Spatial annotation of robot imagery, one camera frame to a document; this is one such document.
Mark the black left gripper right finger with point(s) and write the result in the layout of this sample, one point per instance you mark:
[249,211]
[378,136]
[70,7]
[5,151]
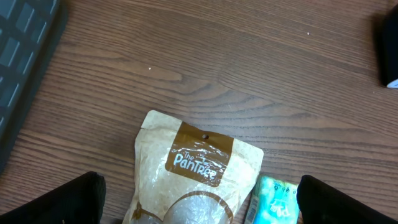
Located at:
[320,203]

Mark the white barcode scanner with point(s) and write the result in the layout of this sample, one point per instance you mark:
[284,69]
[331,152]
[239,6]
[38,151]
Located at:
[388,49]

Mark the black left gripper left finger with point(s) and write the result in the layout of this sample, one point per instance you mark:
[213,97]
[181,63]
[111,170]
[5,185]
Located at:
[80,200]

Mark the grey plastic mesh basket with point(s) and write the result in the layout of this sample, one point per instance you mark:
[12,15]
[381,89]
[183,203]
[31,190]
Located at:
[30,33]

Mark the teal tissue packet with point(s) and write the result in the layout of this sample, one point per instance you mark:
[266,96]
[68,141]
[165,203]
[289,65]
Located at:
[273,202]

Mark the white packet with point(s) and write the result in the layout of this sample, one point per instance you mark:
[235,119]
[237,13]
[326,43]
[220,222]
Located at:
[183,174]

